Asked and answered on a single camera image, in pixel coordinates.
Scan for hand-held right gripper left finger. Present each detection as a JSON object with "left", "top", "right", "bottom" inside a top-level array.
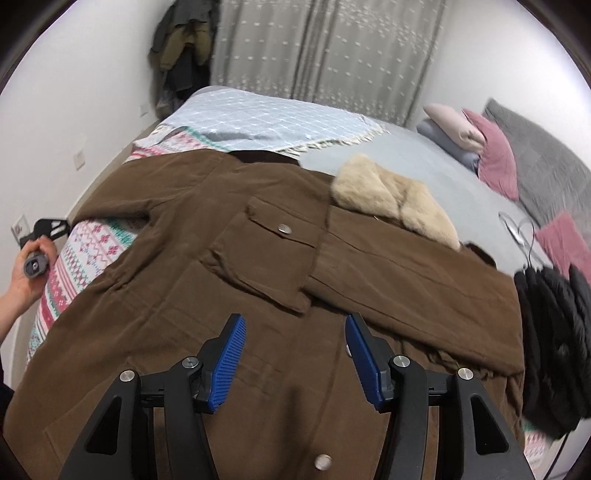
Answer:
[{"left": 58, "top": 314, "right": 247, "bottom": 480}]

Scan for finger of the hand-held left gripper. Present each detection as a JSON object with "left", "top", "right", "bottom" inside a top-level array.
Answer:
[{"left": 21, "top": 217, "right": 71, "bottom": 244}]

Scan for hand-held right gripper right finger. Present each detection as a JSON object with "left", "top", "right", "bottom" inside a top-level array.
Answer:
[{"left": 345, "top": 313, "right": 536, "bottom": 480}]

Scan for brown coat with fur collar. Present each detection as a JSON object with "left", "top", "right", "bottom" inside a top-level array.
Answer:
[{"left": 4, "top": 150, "right": 527, "bottom": 480}]

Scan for person's left forearm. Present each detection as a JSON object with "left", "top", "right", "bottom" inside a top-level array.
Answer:
[{"left": 0, "top": 298, "right": 31, "bottom": 344}]

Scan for hanging dark grey clothes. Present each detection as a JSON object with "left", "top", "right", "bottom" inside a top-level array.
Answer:
[{"left": 148, "top": 0, "right": 220, "bottom": 112}]

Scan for person's left hand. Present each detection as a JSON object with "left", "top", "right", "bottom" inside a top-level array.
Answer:
[{"left": 0, "top": 234, "right": 58, "bottom": 315}]

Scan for red green patterned blanket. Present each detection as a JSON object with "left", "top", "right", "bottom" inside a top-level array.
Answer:
[{"left": 25, "top": 124, "right": 555, "bottom": 464}]

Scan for black puffer jacket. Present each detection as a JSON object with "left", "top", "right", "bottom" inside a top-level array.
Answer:
[{"left": 513, "top": 263, "right": 591, "bottom": 439}]

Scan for hanging olive jacket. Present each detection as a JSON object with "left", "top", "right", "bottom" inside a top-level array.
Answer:
[{"left": 159, "top": 21, "right": 211, "bottom": 70}]

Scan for pink quilted cushion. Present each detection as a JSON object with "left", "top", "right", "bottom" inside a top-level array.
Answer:
[{"left": 536, "top": 212, "right": 591, "bottom": 278}]

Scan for grey blue pillow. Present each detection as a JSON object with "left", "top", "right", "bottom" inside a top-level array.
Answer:
[{"left": 417, "top": 119, "right": 481, "bottom": 172}]

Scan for dusky pink pillow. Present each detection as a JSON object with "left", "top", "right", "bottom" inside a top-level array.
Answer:
[{"left": 462, "top": 108, "right": 520, "bottom": 200}]

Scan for light blue checked blanket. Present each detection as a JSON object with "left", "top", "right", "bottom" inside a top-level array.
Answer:
[{"left": 152, "top": 85, "right": 391, "bottom": 155}]

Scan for beige pink pillow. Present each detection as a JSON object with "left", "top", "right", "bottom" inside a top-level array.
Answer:
[{"left": 424, "top": 104, "right": 483, "bottom": 151}]

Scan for grey quilted cover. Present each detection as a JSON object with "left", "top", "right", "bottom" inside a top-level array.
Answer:
[{"left": 482, "top": 98, "right": 591, "bottom": 232}]

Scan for grey patterned curtain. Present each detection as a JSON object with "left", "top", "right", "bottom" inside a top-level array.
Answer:
[{"left": 210, "top": 0, "right": 448, "bottom": 127}]

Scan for wire clothes hanger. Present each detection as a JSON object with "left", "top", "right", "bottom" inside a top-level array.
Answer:
[{"left": 499, "top": 211, "right": 550, "bottom": 271}]

